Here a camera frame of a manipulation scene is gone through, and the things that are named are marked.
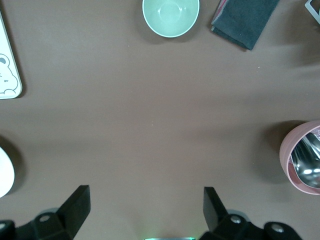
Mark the white round plate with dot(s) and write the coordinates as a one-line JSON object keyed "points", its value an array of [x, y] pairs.
{"points": [[5, 172]]}

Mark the dark grey folded cloth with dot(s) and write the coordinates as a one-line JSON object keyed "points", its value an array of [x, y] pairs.
{"points": [[245, 22]]}

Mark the pale green bowl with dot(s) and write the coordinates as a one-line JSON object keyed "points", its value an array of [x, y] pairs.
{"points": [[171, 17]]}

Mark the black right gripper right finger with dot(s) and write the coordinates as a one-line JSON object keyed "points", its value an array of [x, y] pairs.
{"points": [[215, 212]]}

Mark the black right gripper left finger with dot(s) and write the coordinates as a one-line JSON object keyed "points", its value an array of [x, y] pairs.
{"points": [[72, 212]]}

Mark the cream bear print tray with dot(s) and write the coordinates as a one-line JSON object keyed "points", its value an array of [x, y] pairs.
{"points": [[8, 37]]}

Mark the pink ribbed bowl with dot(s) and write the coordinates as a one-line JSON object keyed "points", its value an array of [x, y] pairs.
{"points": [[286, 150]]}

